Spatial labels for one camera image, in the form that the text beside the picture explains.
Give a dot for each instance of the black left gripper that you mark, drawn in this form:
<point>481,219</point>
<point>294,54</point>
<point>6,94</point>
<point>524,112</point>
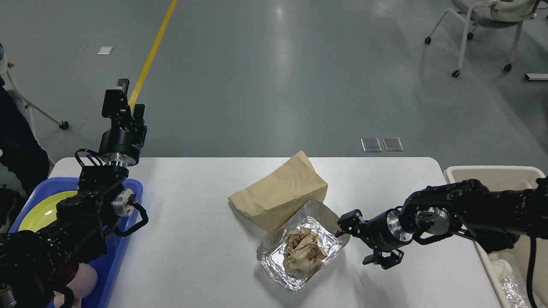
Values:
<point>119,146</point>

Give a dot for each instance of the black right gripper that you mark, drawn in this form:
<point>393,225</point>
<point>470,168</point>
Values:
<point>383,233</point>

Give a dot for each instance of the foil tray with paper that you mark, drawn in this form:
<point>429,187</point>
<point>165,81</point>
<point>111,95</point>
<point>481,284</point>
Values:
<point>322,221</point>

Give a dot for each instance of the large brown paper bag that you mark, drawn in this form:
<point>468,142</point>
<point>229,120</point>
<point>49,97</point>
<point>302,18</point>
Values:
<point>272,201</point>

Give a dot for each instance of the yellow plastic plate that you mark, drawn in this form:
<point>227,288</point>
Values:
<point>44,212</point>

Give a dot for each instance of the foil tray with cup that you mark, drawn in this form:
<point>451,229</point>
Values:
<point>513,287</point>

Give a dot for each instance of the pink mug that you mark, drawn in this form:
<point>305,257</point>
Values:
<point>80,278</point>

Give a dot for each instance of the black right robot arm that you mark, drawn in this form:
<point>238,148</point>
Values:
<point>495,220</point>

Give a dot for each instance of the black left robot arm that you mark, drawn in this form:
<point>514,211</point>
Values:
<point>101,207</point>

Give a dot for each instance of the crumpled brown paper ball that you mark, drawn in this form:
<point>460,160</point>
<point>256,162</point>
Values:
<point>303,253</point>

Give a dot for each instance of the left metal floor plate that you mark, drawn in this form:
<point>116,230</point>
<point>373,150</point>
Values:
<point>371,145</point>

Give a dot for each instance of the metal floor plate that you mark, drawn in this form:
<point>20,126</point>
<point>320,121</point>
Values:
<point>393,144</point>
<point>371,145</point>

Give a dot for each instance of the right metal floor plate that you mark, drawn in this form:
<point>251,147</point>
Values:
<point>393,144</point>

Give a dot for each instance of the seated person in dark clothes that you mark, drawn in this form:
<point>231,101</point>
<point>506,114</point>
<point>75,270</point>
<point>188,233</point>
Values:
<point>21,154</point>

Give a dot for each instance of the white paper cup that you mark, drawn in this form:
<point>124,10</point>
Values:
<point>502,269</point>

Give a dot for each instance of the beige plastic bin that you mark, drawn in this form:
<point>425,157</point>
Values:
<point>501,178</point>

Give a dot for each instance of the blue plastic tray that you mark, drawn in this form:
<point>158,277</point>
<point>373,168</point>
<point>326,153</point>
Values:
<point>106,266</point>

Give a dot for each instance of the grey bar on floor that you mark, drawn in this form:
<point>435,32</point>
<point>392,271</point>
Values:
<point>536,77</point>

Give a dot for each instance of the white wheeled chair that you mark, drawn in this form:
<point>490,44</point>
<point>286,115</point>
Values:
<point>489,14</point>

